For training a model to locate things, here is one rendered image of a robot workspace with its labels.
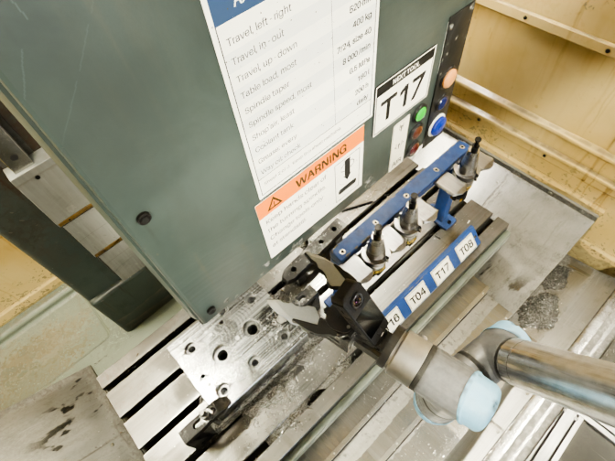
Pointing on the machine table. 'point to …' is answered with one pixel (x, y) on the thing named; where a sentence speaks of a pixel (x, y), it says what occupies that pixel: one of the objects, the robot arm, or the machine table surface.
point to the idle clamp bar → (333, 233)
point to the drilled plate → (273, 359)
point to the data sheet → (294, 76)
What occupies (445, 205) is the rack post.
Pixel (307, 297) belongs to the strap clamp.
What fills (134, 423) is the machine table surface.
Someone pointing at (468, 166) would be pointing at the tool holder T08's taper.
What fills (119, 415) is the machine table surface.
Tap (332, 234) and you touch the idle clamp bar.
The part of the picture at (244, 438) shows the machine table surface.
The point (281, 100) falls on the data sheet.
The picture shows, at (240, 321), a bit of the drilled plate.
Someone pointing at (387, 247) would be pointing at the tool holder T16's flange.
